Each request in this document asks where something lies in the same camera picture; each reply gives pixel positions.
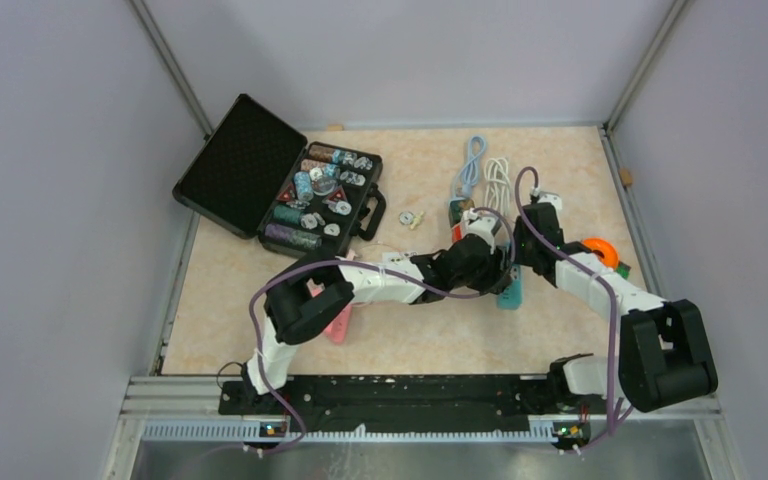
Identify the white tiger cube socket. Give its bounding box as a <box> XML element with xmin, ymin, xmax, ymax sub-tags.
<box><xmin>458</xmin><ymin>209</ymin><xmax>500</xmax><ymax>251</ymax></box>

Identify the teal power strip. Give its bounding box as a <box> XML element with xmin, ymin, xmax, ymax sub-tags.
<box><xmin>496</xmin><ymin>265</ymin><xmax>523</xmax><ymax>311</ymax></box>

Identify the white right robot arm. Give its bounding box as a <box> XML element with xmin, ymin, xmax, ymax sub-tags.
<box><xmin>514</xmin><ymin>203</ymin><xmax>719</xmax><ymax>412</ymax></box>

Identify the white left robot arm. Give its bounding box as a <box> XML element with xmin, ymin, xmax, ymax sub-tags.
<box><xmin>242</xmin><ymin>234</ymin><xmax>514</xmax><ymax>414</ymax></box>

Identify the red cube socket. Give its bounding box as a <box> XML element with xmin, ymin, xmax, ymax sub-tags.
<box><xmin>451</xmin><ymin>223</ymin><xmax>464</xmax><ymax>243</ymax></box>

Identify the dark green cube socket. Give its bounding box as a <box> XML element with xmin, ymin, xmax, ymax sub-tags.
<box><xmin>448</xmin><ymin>199</ymin><xmax>474</xmax><ymax>227</ymax></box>

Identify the cream chess pawn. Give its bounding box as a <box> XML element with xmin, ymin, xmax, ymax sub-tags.
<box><xmin>409</xmin><ymin>211</ymin><xmax>425</xmax><ymax>230</ymax></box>

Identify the loose poker chip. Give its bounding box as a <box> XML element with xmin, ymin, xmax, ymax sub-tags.
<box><xmin>399</xmin><ymin>212</ymin><xmax>414</xmax><ymax>225</ymax></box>

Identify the pink triangular power strip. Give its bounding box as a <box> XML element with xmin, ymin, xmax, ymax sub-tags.
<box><xmin>321</xmin><ymin>304</ymin><xmax>353</xmax><ymax>345</ymax></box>

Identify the black poker chip case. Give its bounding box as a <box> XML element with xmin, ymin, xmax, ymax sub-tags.
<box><xmin>172</xmin><ymin>94</ymin><xmax>387</xmax><ymax>258</ymax></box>

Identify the white coiled cable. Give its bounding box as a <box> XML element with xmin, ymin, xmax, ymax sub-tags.
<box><xmin>483</xmin><ymin>156</ymin><xmax>518</xmax><ymax>212</ymax></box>

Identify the orange ring toy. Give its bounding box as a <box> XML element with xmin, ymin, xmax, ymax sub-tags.
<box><xmin>581</xmin><ymin>237</ymin><xmax>620</xmax><ymax>269</ymax></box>

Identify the light blue coiled cable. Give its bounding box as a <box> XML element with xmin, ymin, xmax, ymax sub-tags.
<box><xmin>450</xmin><ymin>135</ymin><xmax>489</xmax><ymax>203</ymax></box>

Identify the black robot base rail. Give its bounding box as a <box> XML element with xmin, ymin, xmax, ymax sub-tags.
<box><xmin>218</xmin><ymin>374</ymin><xmax>605</xmax><ymax>434</ymax></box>

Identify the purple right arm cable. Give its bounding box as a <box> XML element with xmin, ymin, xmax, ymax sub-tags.
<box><xmin>513</xmin><ymin>166</ymin><xmax>637</xmax><ymax>452</ymax></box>

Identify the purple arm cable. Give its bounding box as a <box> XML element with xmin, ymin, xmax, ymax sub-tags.
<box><xmin>513</xmin><ymin>166</ymin><xmax>637</xmax><ymax>452</ymax></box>
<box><xmin>248</xmin><ymin>206</ymin><xmax>518</xmax><ymax>455</ymax></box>

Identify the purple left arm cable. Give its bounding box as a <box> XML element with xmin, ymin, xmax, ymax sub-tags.
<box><xmin>248</xmin><ymin>206</ymin><xmax>518</xmax><ymax>455</ymax></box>

